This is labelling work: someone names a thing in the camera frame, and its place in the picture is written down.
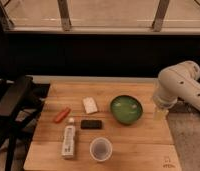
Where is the orange carrot toy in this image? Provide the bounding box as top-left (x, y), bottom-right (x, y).
top-left (53, 107), bottom-right (71, 123)

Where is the black chair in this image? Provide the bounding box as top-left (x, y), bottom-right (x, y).
top-left (0, 76), bottom-right (50, 171)

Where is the green ceramic bowl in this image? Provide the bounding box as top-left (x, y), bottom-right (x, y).
top-left (110, 95), bottom-right (143, 125)

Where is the white sponge block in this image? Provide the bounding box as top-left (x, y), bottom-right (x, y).
top-left (83, 97), bottom-right (98, 114)

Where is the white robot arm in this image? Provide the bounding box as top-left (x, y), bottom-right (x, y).
top-left (152, 61), bottom-right (200, 119)

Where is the translucent yellowish gripper finger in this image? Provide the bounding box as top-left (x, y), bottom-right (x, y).
top-left (154, 107), bottom-right (169, 120)

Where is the white plastic bottle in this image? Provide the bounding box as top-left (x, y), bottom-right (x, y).
top-left (61, 118), bottom-right (76, 159)

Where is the black rectangular block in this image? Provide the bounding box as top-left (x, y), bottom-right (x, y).
top-left (81, 120), bottom-right (102, 129)

